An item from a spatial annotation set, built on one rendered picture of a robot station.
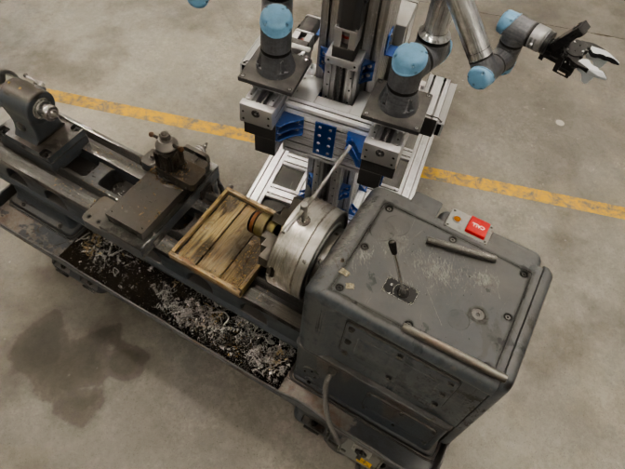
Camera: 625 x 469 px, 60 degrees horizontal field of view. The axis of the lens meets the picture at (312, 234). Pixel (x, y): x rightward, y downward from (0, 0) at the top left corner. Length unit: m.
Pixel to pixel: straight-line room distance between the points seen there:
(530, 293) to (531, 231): 1.85
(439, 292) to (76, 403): 1.83
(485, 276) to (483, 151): 2.23
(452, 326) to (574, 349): 1.72
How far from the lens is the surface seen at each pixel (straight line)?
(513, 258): 1.65
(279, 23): 2.03
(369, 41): 2.14
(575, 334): 3.19
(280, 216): 1.72
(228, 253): 1.95
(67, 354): 2.89
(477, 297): 1.54
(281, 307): 1.86
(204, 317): 2.17
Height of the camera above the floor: 2.53
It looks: 55 degrees down
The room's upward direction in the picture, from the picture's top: 7 degrees clockwise
